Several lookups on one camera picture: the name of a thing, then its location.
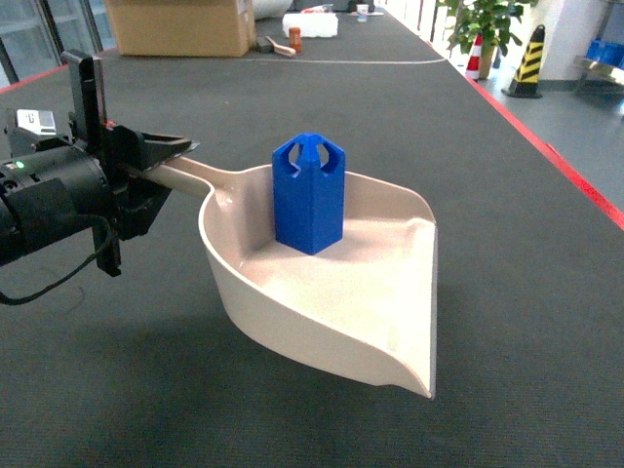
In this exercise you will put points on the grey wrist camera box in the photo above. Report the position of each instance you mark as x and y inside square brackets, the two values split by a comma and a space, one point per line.
[30, 130]

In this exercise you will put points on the white paper cup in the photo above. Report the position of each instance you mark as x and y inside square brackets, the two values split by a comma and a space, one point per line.
[362, 12]

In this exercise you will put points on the yellow black traffic cone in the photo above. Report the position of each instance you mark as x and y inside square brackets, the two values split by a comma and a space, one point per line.
[525, 81]

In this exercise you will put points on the blue plastic block part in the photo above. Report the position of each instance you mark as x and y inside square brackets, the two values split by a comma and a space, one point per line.
[308, 176]

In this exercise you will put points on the white foam box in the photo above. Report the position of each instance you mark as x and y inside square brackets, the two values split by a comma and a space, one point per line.
[315, 25]

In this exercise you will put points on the beige plastic dustpan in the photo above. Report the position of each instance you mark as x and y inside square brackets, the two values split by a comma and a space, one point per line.
[364, 308]

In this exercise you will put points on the red white traffic cone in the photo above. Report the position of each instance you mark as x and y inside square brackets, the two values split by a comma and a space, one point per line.
[473, 65]

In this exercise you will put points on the small hand brush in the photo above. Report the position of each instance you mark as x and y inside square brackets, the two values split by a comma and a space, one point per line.
[266, 45]

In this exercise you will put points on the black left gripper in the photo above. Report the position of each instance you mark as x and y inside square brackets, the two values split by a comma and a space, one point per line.
[134, 202]

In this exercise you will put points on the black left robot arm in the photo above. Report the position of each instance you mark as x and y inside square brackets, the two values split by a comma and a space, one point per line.
[54, 186]

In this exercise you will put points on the large cardboard box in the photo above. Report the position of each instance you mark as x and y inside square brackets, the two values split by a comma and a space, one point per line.
[201, 29]

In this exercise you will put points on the orange cylindrical container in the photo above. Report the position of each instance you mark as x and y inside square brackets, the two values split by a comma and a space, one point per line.
[295, 39]

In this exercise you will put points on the stainless steel shelf rack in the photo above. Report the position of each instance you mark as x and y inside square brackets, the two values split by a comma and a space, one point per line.
[601, 68]

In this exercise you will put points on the green potted plant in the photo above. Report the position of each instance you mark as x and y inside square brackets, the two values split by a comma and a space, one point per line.
[492, 19]

